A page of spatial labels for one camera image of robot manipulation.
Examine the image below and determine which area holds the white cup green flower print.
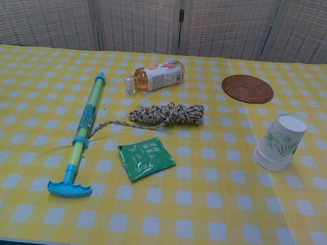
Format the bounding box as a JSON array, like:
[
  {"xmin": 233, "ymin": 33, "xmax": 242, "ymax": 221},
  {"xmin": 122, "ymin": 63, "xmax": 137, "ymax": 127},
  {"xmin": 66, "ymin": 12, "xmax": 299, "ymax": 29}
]
[{"xmin": 254, "ymin": 111, "xmax": 308, "ymax": 167}]

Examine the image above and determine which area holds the green tea sachet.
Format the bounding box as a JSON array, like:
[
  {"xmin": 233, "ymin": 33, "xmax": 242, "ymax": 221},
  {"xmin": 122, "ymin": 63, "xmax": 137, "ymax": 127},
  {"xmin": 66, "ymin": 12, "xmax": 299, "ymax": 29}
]
[{"xmin": 115, "ymin": 134, "xmax": 178, "ymax": 186}]

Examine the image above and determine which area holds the amber drink plastic bottle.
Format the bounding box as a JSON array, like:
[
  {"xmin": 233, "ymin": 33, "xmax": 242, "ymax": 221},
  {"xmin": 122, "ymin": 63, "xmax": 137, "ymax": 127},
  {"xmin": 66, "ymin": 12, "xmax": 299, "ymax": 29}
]
[{"xmin": 123, "ymin": 56, "xmax": 186, "ymax": 97}]

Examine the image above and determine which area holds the blue green toy water pump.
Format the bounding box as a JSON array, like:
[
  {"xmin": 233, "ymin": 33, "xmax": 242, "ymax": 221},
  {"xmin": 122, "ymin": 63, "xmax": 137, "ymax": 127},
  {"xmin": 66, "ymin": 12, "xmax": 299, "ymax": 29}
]
[{"xmin": 46, "ymin": 68, "xmax": 108, "ymax": 200}]

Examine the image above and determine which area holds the yellow white checkered tablecloth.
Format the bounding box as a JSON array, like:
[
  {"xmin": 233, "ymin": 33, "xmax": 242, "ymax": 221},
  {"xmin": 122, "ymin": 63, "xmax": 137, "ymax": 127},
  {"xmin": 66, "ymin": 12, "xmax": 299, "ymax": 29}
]
[{"xmin": 0, "ymin": 41, "xmax": 327, "ymax": 245}]

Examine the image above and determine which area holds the round brown woven coaster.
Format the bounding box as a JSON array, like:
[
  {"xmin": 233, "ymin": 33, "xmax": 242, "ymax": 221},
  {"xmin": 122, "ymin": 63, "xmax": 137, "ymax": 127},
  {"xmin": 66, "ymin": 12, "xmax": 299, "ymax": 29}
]
[{"xmin": 220, "ymin": 73, "xmax": 276, "ymax": 103}]

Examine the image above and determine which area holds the woven folding screen panel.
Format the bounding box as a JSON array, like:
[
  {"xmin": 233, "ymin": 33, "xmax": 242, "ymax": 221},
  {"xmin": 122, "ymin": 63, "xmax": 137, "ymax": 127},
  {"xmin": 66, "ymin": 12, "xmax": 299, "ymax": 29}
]
[
  {"xmin": 178, "ymin": 0, "xmax": 287, "ymax": 63},
  {"xmin": 86, "ymin": 0, "xmax": 187, "ymax": 56},
  {"xmin": 260, "ymin": 0, "xmax": 327, "ymax": 66},
  {"xmin": 0, "ymin": 0, "xmax": 107, "ymax": 53}
]

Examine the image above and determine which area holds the braided speckled rope bundle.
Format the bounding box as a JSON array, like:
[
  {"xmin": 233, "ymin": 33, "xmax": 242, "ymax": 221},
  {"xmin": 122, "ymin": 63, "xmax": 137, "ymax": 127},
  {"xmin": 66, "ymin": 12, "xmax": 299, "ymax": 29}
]
[{"xmin": 88, "ymin": 96, "xmax": 205, "ymax": 149}]

